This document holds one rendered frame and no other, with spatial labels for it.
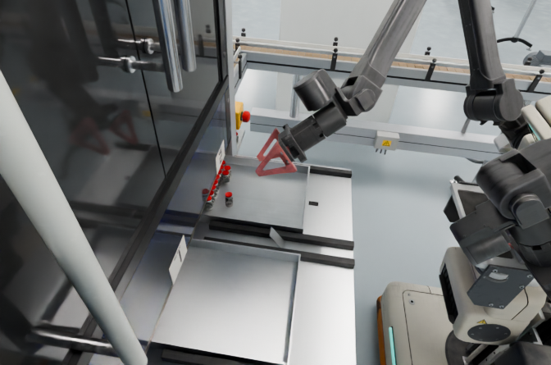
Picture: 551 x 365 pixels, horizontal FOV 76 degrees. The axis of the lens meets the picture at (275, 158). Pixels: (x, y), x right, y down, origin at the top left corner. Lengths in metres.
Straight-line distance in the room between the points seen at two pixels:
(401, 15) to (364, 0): 1.52
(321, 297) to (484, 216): 0.46
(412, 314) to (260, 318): 0.92
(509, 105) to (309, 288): 0.64
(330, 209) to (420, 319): 0.75
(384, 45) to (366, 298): 1.44
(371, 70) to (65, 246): 0.61
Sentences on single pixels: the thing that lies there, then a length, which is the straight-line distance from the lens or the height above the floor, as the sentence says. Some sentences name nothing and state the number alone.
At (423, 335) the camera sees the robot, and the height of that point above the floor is 0.28.
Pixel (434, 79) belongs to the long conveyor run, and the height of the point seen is 0.90.
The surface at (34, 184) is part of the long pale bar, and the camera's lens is 0.27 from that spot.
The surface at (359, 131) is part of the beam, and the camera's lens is 2.03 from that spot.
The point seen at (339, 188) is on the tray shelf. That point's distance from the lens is 1.15.
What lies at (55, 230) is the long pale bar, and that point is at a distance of 0.30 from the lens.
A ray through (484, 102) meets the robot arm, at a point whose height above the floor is 1.26.
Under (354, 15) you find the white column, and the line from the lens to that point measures 2.36.
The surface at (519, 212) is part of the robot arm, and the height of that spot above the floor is 1.35.
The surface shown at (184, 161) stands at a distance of 0.73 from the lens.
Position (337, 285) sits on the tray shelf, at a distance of 0.93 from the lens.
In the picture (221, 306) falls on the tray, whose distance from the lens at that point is 0.89.
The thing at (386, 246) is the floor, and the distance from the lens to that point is 2.18.
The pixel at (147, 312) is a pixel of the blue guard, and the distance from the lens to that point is 0.71.
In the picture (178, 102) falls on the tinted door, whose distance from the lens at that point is 0.69.
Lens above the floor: 1.68
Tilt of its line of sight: 41 degrees down
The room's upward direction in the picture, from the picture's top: 3 degrees clockwise
